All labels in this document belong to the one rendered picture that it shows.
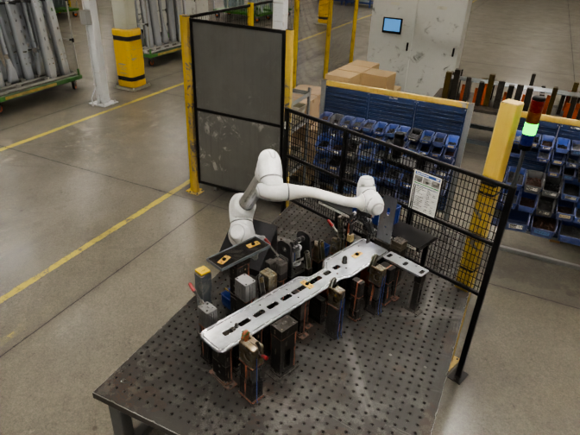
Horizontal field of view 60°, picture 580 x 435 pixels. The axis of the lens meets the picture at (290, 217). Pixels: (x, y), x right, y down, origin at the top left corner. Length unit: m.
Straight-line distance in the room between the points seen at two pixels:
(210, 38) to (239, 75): 0.47
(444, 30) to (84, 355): 7.59
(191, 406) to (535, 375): 2.62
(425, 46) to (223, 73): 4.94
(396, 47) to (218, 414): 7.94
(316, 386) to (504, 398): 1.66
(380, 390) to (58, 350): 2.46
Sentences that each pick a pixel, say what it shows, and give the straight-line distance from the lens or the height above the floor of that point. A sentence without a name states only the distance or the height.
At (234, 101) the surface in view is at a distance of 5.40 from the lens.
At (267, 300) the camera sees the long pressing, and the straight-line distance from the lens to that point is 2.81.
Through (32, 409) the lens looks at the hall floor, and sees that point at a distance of 3.88.
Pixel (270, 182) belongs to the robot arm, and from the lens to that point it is 2.83.
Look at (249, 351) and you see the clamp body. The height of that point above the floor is 1.05.
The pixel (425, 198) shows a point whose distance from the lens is 3.46.
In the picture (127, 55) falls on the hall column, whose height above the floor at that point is 0.65.
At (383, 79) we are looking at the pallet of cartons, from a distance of 7.50.
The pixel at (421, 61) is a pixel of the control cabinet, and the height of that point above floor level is 0.88.
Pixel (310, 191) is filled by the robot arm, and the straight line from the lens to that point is 2.88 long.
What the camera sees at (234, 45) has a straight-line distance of 5.25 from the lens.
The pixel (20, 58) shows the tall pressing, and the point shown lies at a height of 0.68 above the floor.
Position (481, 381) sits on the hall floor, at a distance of 4.06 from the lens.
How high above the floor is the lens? 2.78
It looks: 30 degrees down
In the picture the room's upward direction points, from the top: 3 degrees clockwise
